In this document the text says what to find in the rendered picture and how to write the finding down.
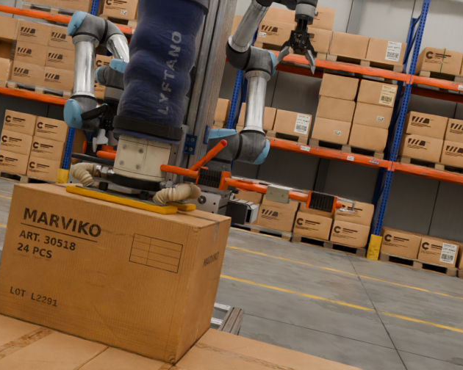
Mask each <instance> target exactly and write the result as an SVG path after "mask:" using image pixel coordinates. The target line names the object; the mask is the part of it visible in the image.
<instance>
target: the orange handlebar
mask: <svg viewBox="0 0 463 370"><path fill-rule="evenodd" d="M116 152H117V151H115V150H109V149H107V152H106V151H101V150H100V151H98V152H97V154H96V155H97V156H98V157H100V158H104V159H110V160H113V161H115V156H116ZM160 170H161V171H164V172H168V173H174V174H178V175H184V176H187V177H191V178H197V175H198V171H197V172H196V171H192V170H188V169H185V168H181V167H175V166H171V165H165V164H162V165H161V166H160ZM223 184H225V185H228V186H235V187H236V189H239V190H245V191H248V192H261V193H265V194H266V191H267V187H268V186H264V185H261V184H257V183H256V182H253V181H247V180H245V179H243V178H242V179H233V178H224V179H223ZM288 198H289V199H293V200H299V201H303V202H307V199H308V195H305V194H302V193H298V192H290V193H289V194H288ZM335 208H336V209H340V208H342V203H341V202H339V201H337V203H336V207H335Z"/></svg>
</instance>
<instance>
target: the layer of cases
mask: <svg viewBox="0 0 463 370"><path fill-rule="evenodd" d="M0 370H364V369H359V368H356V367H353V366H348V365H345V364H342V363H338V362H334V361H331V360H326V359H323V358H319V357H315V356H312V355H308V354H304V353H302V352H296V351H294V350H291V349H286V348H283V347H278V346H275V345H272V344H267V343H264V342H261V341H256V340H253V339H250V338H245V337H242V336H239V335H234V334H231V333H226V332H223V331H220V330H216V329H212V328H209V329H207V330H206V331H205V332H204V333H203V335H202V336H201V337H200V338H199V339H198V340H197V341H196V342H195V343H194V344H193V345H192V346H191V347H190V348H189V349H188V350H187V351H186V352H185V353H184V354H183V355H182V356H181V357H180V358H179V359H178V360H177V361H176V363H175V364H172V363H167V362H165V361H161V360H157V359H154V358H150V357H147V356H144V355H139V354H137V353H134V352H130V351H126V350H124V349H119V348H116V347H112V346H109V345H106V344H102V343H99V342H96V341H91V340H89V339H86V338H81V337H79V336H75V335H71V334H68V333H64V332H61V331H58V330H53V329H51V328H47V327H43V326H40V325H38V324H33V323H30V322H25V321H23V320H20V319H16V318H12V317H10V316H5V315H2V314H0Z"/></svg>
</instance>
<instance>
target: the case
mask: <svg viewBox="0 0 463 370"><path fill-rule="evenodd" d="M68 185H82V184H14V187H13V192H12V200H11V204H10V211H9V216H8V220H7V228H6V232H5V237H4V244H3V248H2V253H1V260H0V314H2V315H5V316H10V317H12V318H16V319H20V320H23V321H25V322H30V323H33V324H38V325H40V326H43V327H47V328H51V329H53V330H58V331H61V332H64V333H68V334H71V335H75V336H79V337H81V338H86V339H89V340H91V341H96V342H99V343H102V344H106V345H109V346H112V347H116V348H119V349H124V350H126V351H130V352H134V353H137V354H139V355H144V356H147V357H150V358H154V359H157V360H161V361H165V362H167V363H172V364H175V363H176V361H177V360H178V359H179V358H180V357H181V356H182V355H183V354H184V353H185V352H186V351H187V350H188V349H189V348H190V347H191V346H192V345H193V344H194V343H195V342H196V341H197V340H198V339H199V338H200V337H201V336H202V335H203V333H204V332H205V331H206V330H207V329H208V328H209V327H210V323H211V319H212V312H213V308H214V304H215V298H216V294H217V290H218V283H219V279H220V272H221V268H222V264H223V257H224V254H225V250H226V243H227V239H228V235H229V229H230V225H231V220H232V218H231V217H226V216H223V215H219V214H213V213H209V212H205V211H200V210H196V209H195V210H193V211H180V210H177V212H176V213H175V214H166V215H164V214H158V213H155V212H152V211H146V210H142V209H139V208H133V207H130V206H125V205H121V204H117V203H112V202H109V201H105V200H99V199H96V198H93V197H87V196H84V195H78V194H75V193H71V192H66V191H65V190H66V186H68Z"/></svg>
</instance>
